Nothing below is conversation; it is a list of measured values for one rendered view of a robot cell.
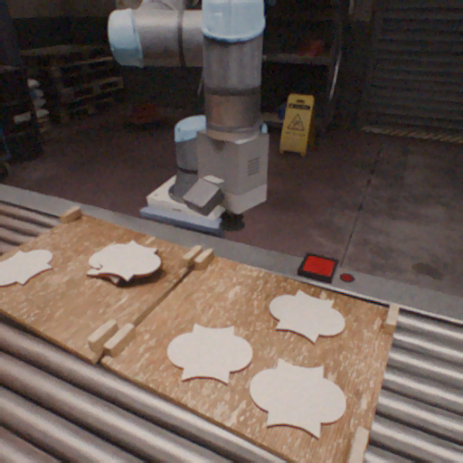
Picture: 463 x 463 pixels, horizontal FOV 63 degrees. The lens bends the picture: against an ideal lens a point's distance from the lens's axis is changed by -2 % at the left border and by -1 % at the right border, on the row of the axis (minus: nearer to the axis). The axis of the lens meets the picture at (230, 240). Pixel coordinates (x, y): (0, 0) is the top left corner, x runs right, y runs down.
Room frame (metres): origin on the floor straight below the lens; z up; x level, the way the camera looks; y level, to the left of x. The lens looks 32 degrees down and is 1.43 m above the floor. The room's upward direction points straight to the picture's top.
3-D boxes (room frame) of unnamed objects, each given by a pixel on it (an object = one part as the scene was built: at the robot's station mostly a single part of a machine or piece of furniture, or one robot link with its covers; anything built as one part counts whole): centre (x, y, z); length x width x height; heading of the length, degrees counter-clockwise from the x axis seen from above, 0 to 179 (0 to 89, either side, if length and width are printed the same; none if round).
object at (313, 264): (0.69, -0.20, 0.92); 0.06 x 0.06 x 0.01; 65
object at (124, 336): (0.45, 0.18, 0.95); 0.06 x 0.02 x 0.03; 152
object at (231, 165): (0.52, 0.01, 1.23); 0.12 x 0.09 x 0.16; 136
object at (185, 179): (1.12, 0.10, 0.96); 0.15 x 0.15 x 0.10
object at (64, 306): (0.67, 0.32, 0.93); 0.41 x 0.35 x 0.02; 60
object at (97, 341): (0.46, 0.21, 0.95); 0.06 x 0.02 x 0.03; 150
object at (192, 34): (0.64, 0.01, 1.38); 0.11 x 0.11 x 0.08; 87
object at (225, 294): (0.47, -0.05, 0.93); 0.41 x 0.35 x 0.02; 62
